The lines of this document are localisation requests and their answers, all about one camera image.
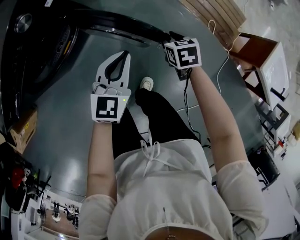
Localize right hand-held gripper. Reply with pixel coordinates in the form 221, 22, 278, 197
164, 38, 202, 82

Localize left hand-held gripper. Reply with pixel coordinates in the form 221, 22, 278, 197
90, 50, 132, 124

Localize person's left forearm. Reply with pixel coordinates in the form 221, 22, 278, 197
85, 121, 118, 200

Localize person's right forearm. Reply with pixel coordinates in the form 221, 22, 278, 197
188, 65, 249, 174

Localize black appliance cabinet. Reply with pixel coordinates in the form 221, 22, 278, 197
0, 0, 82, 132

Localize person's white shoe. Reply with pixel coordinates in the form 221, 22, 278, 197
140, 76, 155, 91

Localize stack of wooden boards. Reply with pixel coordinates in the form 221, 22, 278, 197
179, 0, 247, 38

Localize person's black trousers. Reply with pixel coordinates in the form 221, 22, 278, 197
112, 88, 202, 160

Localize brown and white cabinet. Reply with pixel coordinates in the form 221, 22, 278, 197
229, 32, 290, 111

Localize brown cardboard box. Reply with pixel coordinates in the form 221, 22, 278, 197
9, 109, 38, 154

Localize person's white blouse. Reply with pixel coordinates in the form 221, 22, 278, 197
78, 139, 269, 240

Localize black box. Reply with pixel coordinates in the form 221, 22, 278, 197
248, 146, 281, 192

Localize white floor cable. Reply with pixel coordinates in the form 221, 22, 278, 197
175, 20, 242, 113

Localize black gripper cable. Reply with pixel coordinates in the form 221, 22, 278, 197
182, 69, 213, 150

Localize black metal frame shelf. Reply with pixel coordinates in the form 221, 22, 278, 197
259, 103, 291, 136

